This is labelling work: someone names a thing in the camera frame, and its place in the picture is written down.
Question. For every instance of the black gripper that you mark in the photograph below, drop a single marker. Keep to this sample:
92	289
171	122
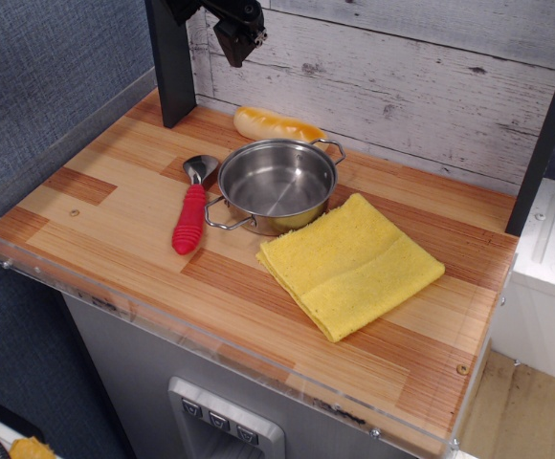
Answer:
240	29

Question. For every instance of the stainless steel pot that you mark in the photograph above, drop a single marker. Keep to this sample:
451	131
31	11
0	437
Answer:
271	187

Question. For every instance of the yellow cloth napkin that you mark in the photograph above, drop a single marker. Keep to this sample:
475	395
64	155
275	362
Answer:
349	267

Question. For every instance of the toy bread loaf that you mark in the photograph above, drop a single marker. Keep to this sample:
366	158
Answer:
263	124

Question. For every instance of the clear acrylic table guard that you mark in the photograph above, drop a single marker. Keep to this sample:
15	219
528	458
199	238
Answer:
45	368

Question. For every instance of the grey toy fridge cabinet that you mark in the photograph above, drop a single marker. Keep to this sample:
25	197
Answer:
175	400

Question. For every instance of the white toy sink unit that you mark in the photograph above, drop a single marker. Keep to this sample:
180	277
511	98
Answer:
523	327

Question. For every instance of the black object bottom left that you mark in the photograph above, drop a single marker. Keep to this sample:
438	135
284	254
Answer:
14	427

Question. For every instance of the yellow object bottom left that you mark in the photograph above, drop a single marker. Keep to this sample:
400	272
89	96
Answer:
30	448

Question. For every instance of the black left vertical post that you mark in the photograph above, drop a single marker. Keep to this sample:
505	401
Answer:
170	49

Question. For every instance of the black vertical post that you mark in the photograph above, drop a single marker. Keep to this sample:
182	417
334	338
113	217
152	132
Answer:
534	174
170	49

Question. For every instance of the red handled metal spoon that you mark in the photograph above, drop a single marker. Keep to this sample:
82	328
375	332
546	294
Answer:
188	231

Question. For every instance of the black right vertical post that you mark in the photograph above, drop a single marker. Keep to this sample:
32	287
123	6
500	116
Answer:
534	174

